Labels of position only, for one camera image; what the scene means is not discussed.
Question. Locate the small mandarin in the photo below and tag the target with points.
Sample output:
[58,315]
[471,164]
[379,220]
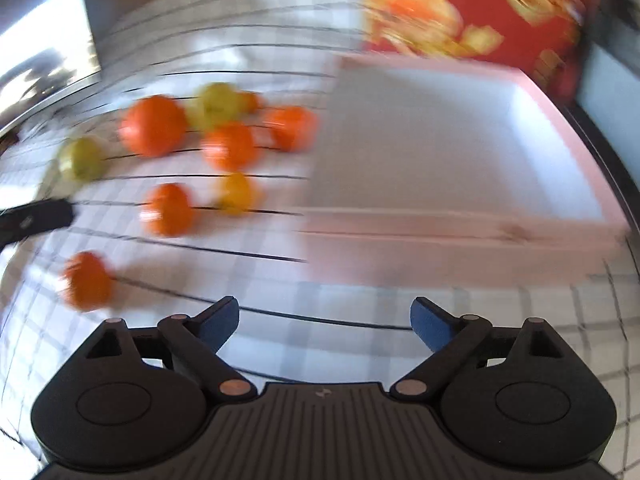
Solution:
[252,102]

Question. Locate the red snack bag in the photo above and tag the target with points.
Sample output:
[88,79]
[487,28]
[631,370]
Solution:
[543,38]

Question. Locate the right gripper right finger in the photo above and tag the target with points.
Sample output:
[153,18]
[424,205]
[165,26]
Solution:
[452,340]

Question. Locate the black framed screen on right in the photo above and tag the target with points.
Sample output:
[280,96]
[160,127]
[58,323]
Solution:
[609,92]

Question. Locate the black monitor on left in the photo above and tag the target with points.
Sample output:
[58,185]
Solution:
[47,53]

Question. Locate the small green guava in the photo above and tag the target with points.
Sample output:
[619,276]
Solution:
[81,160]

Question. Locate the small yellow citrus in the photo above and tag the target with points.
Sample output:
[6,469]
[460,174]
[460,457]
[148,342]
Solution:
[237,194]

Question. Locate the mandarin orange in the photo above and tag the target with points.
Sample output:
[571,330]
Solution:
[291,128]
[85,282]
[230,147]
[167,210]

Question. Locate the pink gift box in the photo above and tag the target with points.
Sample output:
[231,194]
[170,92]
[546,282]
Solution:
[447,173]

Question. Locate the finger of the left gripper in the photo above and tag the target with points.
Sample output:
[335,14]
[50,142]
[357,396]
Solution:
[41,216]

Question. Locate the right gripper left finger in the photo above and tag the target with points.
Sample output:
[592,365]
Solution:
[193,343]

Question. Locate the checked white tablecloth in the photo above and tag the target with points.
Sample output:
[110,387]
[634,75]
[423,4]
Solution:
[291,327]

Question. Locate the large orange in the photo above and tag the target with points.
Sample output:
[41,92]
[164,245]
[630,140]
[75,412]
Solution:
[153,127]

